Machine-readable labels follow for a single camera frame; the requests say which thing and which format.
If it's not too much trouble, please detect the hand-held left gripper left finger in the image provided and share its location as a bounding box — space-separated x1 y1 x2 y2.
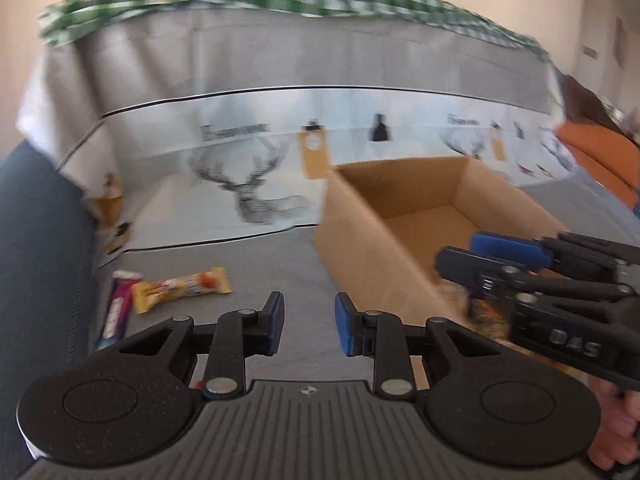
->
117 290 286 402

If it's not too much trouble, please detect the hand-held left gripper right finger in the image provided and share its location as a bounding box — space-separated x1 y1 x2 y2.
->
334 291 493 402

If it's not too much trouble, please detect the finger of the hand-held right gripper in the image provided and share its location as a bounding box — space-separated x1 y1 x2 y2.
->
434 246 633 311
470 231 618 281

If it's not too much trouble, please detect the pile of snack packets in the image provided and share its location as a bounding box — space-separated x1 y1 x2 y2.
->
437 280 513 343

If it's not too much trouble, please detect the brown cardboard box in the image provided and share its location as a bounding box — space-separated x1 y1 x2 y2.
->
312 156 576 391

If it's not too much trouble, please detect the yellow snack bar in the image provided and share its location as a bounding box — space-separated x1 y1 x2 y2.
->
131 266 233 316

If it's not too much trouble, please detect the purple snack bar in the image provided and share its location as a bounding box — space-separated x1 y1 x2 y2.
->
96 270 144 352

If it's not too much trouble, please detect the person's right hand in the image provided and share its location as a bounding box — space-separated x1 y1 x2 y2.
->
587 375 640 472

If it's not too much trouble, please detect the orange cushion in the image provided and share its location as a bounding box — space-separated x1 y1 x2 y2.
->
556 122 640 211

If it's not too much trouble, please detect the brown blanket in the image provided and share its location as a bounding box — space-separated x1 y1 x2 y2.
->
560 74 640 148

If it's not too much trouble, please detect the colourful background clutter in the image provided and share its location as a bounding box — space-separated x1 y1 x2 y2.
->
602 97 640 131

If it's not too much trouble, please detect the deer print sofa cover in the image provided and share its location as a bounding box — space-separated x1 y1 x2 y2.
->
15 5 640 401

